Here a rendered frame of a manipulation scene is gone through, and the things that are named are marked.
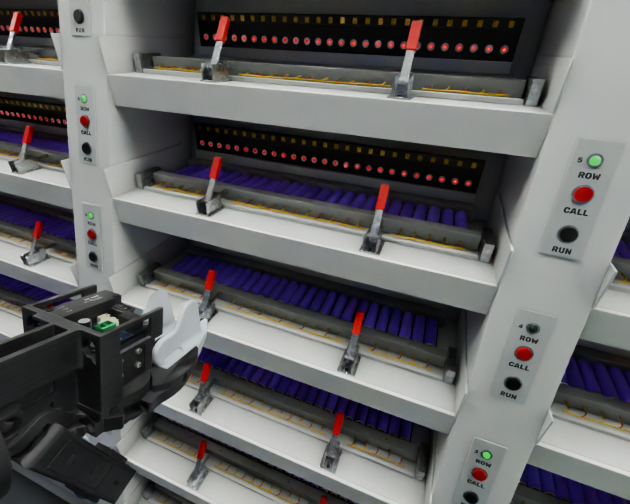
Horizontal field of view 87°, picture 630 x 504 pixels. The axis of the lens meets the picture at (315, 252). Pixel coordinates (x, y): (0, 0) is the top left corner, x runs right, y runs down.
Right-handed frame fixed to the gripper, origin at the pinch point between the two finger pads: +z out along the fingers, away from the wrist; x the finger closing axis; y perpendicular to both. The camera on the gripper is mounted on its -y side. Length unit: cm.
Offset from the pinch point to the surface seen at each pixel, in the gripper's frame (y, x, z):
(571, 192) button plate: 20.1, -34.0, 15.0
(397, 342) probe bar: -6.1, -20.6, 23.1
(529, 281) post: 9.8, -33.1, 15.6
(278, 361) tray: -12.1, -3.5, 16.7
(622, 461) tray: -10, -50, 18
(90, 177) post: 11.0, 34.9, 15.6
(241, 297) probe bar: -6.3, 7.7, 22.8
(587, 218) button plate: 17.8, -36.2, 15.2
